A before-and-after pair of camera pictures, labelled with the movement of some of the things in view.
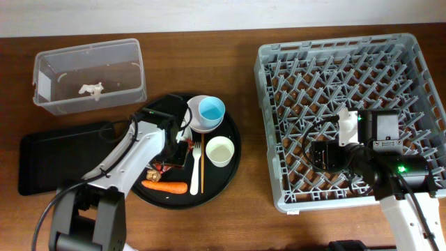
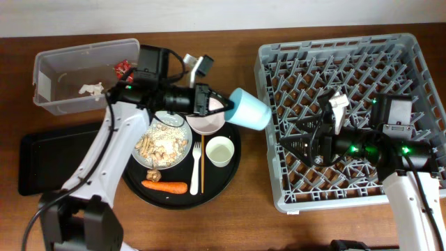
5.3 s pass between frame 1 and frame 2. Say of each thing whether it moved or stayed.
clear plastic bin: stayed
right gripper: moved
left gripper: moved
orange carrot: stayed
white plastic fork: stayed
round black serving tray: stayed
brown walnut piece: stayed
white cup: stayed
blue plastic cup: moved
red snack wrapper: moved
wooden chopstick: stayed
